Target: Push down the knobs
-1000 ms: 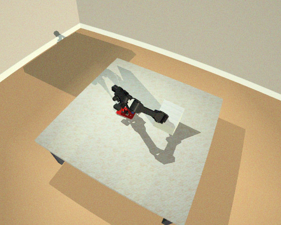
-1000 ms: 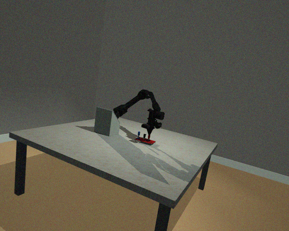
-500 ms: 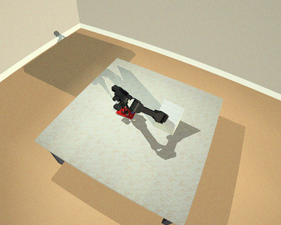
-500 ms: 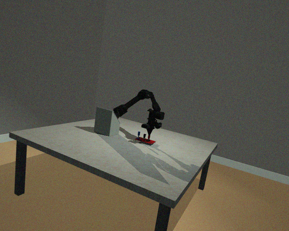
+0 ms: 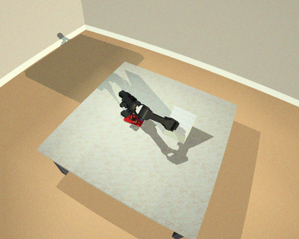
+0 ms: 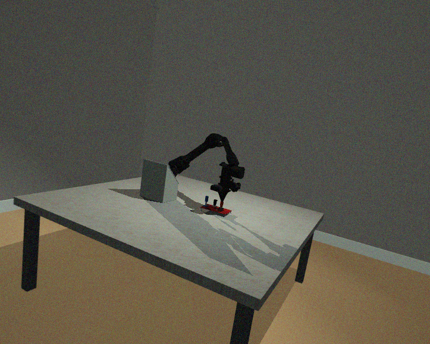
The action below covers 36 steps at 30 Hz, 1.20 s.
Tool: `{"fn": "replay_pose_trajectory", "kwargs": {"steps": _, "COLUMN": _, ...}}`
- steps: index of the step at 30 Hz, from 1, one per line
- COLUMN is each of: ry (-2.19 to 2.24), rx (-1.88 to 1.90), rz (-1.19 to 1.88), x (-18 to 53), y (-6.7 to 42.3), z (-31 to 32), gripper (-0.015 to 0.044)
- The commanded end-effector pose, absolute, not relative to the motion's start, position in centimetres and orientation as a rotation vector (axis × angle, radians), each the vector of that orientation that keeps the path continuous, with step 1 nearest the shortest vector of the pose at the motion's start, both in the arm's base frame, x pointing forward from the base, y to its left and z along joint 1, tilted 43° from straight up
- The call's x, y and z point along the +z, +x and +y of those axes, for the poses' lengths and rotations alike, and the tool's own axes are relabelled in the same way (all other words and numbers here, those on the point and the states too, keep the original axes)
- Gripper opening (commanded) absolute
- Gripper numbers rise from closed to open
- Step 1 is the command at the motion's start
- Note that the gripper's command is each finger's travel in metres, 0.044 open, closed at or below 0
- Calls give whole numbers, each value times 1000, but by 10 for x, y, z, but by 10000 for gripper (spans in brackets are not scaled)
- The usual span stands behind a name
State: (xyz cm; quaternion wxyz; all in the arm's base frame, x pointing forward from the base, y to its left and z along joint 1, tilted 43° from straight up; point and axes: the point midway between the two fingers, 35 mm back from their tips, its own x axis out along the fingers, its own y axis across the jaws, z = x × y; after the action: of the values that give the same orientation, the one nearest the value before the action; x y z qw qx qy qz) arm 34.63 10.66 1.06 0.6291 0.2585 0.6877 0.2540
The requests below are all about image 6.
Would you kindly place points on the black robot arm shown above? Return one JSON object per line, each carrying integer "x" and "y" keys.
{"x": 213, "y": 140}

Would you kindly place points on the red circuit board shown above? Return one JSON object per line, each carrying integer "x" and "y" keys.
{"x": 214, "y": 207}

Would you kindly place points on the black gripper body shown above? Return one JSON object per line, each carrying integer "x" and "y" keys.
{"x": 221, "y": 187}

